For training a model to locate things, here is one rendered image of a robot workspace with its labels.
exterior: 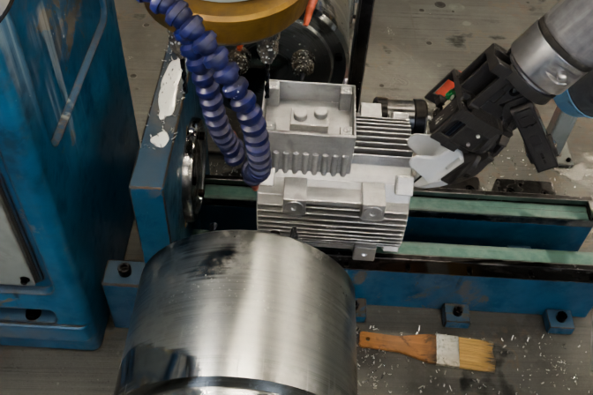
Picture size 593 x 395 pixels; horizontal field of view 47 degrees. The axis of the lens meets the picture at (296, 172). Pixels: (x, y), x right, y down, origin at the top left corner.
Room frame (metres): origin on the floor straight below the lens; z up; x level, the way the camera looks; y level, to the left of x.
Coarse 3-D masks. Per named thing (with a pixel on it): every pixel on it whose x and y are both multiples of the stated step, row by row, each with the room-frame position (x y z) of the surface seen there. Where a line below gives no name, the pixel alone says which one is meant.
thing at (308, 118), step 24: (264, 96) 0.66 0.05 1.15; (288, 96) 0.69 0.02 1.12; (312, 96) 0.69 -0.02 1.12; (336, 96) 0.69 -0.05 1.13; (288, 120) 0.65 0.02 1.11; (312, 120) 0.64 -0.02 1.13; (336, 120) 0.65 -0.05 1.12; (288, 144) 0.59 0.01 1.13; (312, 144) 0.59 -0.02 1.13; (336, 144) 0.59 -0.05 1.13; (288, 168) 0.59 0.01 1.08; (312, 168) 0.59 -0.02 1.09; (336, 168) 0.59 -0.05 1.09
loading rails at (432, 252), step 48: (240, 192) 0.69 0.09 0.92; (432, 192) 0.71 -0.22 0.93; (480, 192) 0.71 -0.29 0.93; (432, 240) 0.67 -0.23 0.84; (480, 240) 0.67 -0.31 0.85; (528, 240) 0.68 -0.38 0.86; (576, 240) 0.68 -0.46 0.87; (384, 288) 0.57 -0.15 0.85; (432, 288) 0.57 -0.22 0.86; (480, 288) 0.57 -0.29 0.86; (528, 288) 0.57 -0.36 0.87; (576, 288) 0.57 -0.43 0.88
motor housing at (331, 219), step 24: (360, 120) 0.67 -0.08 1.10; (384, 120) 0.67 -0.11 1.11; (408, 120) 0.68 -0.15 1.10; (360, 144) 0.62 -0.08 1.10; (384, 144) 0.62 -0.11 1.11; (360, 168) 0.60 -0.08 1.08; (384, 168) 0.60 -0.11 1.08; (408, 168) 0.60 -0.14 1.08; (264, 192) 0.57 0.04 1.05; (312, 192) 0.57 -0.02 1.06; (336, 192) 0.57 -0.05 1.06; (360, 192) 0.57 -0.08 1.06; (264, 216) 0.55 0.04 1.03; (288, 216) 0.55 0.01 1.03; (312, 216) 0.55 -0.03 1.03; (336, 216) 0.56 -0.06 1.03; (384, 216) 0.56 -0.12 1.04; (312, 240) 0.56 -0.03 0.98; (336, 240) 0.55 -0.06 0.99; (360, 240) 0.55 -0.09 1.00; (384, 240) 0.55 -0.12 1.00
